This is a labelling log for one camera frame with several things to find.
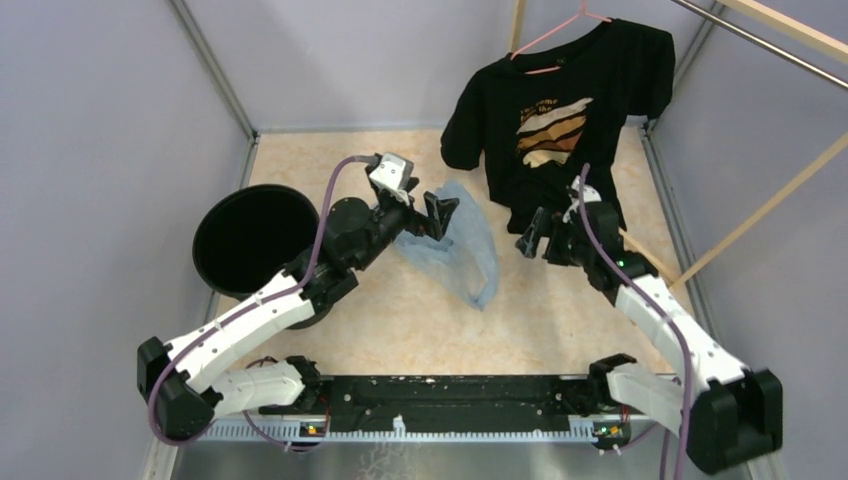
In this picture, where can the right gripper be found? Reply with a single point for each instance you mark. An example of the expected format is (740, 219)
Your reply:
(529, 242)

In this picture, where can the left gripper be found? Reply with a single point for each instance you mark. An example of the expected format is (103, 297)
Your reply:
(438, 212)

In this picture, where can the blue plastic trash bag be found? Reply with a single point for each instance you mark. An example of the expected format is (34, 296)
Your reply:
(465, 260)

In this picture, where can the black trash bin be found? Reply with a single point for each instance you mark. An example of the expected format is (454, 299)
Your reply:
(250, 235)

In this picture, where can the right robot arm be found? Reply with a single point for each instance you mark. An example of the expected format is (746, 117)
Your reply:
(722, 412)

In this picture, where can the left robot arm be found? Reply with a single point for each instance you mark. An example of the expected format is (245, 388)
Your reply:
(187, 383)

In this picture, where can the black printed t-shirt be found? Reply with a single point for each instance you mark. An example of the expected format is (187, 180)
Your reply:
(534, 120)

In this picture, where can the pink clothes hanger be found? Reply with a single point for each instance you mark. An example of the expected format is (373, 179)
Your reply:
(517, 47)

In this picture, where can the metal rack rod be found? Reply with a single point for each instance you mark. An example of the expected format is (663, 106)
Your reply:
(761, 43)

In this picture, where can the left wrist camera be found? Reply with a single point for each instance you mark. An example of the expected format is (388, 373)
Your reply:
(391, 174)

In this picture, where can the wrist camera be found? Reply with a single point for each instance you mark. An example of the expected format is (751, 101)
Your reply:
(391, 174)
(579, 193)

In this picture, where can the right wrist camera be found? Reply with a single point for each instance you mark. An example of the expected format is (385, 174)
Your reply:
(579, 193)

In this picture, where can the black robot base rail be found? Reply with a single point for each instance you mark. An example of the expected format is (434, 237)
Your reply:
(472, 404)

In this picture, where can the wooden rack frame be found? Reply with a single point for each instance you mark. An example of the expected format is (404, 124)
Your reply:
(806, 35)

